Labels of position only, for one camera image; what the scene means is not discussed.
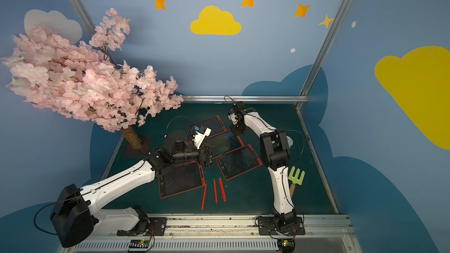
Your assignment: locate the red tablet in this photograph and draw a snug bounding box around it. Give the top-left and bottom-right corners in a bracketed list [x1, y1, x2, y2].
[159, 162, 205, 199]
[204, 131, 244, 158]
[218, 145, 262, 181]
[186, 116, 226, 137]

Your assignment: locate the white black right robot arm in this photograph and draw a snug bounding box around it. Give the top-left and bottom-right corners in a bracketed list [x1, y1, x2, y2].
[228, 101, 297, 230]

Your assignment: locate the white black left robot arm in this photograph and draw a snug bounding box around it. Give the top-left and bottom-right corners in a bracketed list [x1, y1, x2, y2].
[50, 126, 216, 248]

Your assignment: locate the red stylus leftmost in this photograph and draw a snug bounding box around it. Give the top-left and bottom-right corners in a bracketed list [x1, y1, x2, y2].
[201, 185, 207, 211]

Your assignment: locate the red stylus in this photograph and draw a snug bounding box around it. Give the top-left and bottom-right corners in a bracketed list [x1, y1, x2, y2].
[213, 179, 218, 204]
[219, 178, 226, 202]
[201, 185, 207, 211]

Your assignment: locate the silver tin can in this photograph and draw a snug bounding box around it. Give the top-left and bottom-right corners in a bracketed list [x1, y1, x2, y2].
[287, 136, 294, 148]

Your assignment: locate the small circuit board left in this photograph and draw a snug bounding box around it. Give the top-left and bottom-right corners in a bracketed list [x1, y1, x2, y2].
[127, 240, 151, 253]

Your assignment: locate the small circuit board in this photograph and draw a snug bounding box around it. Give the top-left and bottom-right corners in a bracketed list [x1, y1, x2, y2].
[277, 239, 295, 253]
[127, 240, 151, 253]

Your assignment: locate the small circuit board right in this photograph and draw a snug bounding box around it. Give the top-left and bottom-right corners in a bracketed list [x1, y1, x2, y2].
[277, 239, 295, 253]

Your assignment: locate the pink cherry blossom tree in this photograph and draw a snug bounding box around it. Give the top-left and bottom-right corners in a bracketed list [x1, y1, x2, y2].
[3, 9, 183, 148]

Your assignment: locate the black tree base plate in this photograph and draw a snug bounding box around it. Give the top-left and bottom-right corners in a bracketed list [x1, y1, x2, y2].
[123, 135, 152, 158]

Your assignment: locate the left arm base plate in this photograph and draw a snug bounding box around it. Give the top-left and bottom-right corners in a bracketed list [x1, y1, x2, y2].
[117, 217, 167, 237]

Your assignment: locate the green rake wooden handle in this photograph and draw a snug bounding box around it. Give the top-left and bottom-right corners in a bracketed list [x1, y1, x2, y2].
[288, 166, 305, 197]

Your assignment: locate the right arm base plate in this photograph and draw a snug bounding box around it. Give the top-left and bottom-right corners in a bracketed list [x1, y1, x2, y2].
[255, 216, 305, 237]

